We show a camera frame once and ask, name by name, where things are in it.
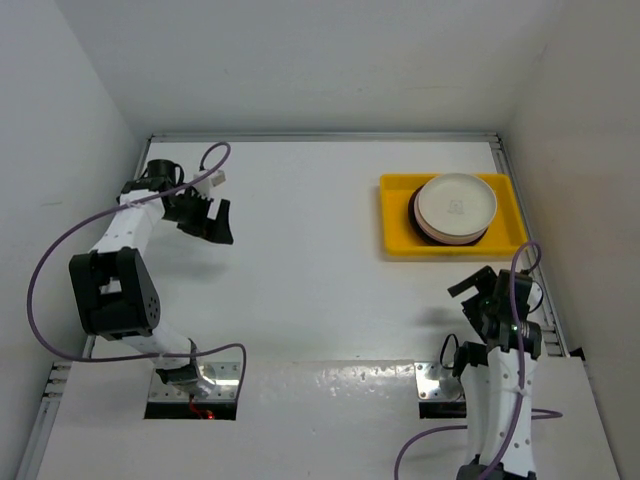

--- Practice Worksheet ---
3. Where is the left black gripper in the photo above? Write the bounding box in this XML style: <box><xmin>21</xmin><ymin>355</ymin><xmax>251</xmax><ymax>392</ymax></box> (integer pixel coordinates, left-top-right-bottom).
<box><xmin>162</xmin><ymin>187</ymin><xmax>232</xmax><ymax>244</ymax></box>

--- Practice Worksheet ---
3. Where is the cream plate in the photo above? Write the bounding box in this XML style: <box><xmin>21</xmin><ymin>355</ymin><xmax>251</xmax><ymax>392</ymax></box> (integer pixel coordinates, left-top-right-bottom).
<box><xmin>417</xmin><ymin>173</ymin><xmax>497</xmax><ymax>236</ymax></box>

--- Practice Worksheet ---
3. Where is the dark-rimmed plate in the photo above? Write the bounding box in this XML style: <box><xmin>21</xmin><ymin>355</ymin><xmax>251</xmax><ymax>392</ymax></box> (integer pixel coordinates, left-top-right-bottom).
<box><xmin>407</xmin><ymin>189</ymin><xmax>487</xmax><ymax>247</ymax></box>

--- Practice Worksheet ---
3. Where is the purple plate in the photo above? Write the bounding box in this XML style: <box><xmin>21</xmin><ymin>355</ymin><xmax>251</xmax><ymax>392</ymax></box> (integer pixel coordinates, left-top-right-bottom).
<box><xmin>418</xmin><ymin>221</ymin><xmax>488</xmax><ymax>245</ymax></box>

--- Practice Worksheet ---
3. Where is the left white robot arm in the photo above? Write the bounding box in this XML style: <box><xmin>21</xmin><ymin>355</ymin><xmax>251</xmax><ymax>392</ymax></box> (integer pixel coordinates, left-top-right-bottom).
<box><xmin>69</xmin><ymin>159</ymin><xmax>233</xmax><ymax>396</ymax></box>

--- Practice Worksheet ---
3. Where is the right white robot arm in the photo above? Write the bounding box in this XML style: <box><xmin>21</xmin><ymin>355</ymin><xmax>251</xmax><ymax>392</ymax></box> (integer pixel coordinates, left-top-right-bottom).
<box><xmin>448</xmin><ymin>266</ymin><xmax>542</xmax><ymax>479</ymax></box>

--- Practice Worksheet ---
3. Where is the yellow plastic bin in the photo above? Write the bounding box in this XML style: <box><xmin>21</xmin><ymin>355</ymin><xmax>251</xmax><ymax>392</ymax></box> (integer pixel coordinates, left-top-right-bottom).
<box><xmin>379</xmin><ymin>173</ymin><xmax>528</xmax><ymax>258</ymax></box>

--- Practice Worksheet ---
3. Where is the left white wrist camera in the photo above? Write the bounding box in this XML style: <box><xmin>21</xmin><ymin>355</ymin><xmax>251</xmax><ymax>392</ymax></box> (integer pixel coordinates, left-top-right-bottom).
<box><xmin>193</xmin><ymin>170</ymin><xmax>226</xmax><ymax>196</ymax></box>

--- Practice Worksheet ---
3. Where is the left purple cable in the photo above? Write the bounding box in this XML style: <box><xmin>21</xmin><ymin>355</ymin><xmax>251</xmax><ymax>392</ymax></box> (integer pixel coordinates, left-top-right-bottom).
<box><xmin>27</xmin><ymin>141</ymin><xmax>247</xmax><ymax>401</ymax></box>

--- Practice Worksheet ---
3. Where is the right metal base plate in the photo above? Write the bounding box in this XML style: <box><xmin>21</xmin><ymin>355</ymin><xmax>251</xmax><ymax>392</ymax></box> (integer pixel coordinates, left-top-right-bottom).
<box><xmin>414</xmin><ymin>362</ymin><xmax>464</xmax><ymax>402</ymax></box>

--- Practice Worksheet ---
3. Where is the metal base plate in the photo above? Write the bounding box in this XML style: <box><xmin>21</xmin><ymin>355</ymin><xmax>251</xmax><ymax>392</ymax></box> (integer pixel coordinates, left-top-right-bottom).
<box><xmin>148</xmin><ymin>362</ymin><xmax>240</xmax><ymax>403</ymax></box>
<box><xmin>414</xmin><ymin>362</ymin><xmax>464</xmax><ymax>402</ymax></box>

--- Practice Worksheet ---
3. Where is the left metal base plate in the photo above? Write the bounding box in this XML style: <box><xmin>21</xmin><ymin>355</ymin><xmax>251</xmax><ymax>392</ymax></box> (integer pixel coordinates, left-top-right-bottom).
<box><xmin>148</xmin><ymin>362</ymin><xmax>240</xmax><ymax>403</ymax></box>

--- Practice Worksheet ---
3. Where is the aluminium table frame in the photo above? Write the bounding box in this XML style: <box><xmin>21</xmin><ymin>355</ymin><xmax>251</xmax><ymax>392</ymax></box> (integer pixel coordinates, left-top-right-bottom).
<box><xmin>14</xmin><ymin>130</ymin><xmax>586</xmax><ymax>480</ymax></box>

